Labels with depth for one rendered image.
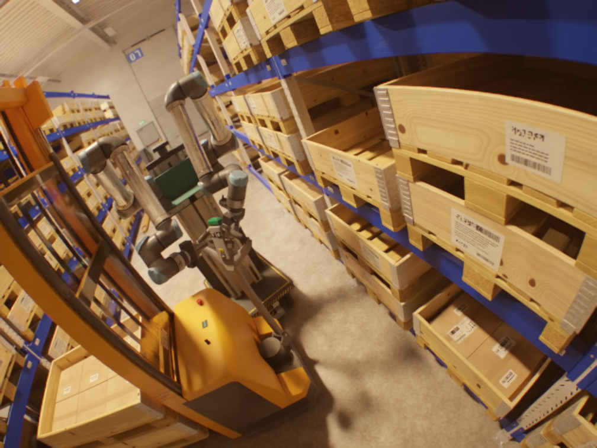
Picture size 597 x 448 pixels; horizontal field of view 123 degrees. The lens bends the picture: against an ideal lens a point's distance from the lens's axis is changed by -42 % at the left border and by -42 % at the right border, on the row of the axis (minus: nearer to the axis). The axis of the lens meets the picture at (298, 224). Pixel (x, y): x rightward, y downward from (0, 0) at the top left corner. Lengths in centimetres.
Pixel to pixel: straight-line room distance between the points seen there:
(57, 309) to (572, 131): 165
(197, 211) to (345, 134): 129
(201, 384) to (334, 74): 219
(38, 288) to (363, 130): 207
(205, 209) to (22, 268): 156
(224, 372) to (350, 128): 169
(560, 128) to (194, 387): 172
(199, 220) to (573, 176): 227
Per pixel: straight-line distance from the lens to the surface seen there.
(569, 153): 63
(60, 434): 233
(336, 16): 103
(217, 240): 156
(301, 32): 132
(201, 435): 213
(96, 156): 148
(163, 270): 127
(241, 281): 169
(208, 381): 156
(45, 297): 130
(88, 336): 138
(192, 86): 157
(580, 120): 60
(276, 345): 203
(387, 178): 116
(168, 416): 184
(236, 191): 132
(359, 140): 201
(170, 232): 128
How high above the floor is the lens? 203
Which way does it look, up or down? 32 degrees down
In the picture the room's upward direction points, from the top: 24 degrees counter-clockwise
